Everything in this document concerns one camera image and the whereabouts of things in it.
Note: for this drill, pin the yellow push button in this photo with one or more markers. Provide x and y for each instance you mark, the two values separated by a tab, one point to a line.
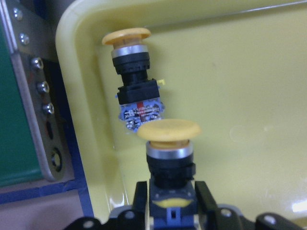
139	98
169	155

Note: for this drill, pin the yellow plastic tray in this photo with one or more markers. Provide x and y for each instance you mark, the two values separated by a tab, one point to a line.
236	67

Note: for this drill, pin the green conveyor belt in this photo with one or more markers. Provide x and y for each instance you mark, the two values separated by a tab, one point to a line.
33	148

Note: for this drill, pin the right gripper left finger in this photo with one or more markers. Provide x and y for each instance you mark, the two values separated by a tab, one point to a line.
139	207

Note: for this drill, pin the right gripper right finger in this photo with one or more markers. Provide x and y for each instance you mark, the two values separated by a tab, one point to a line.
208	211

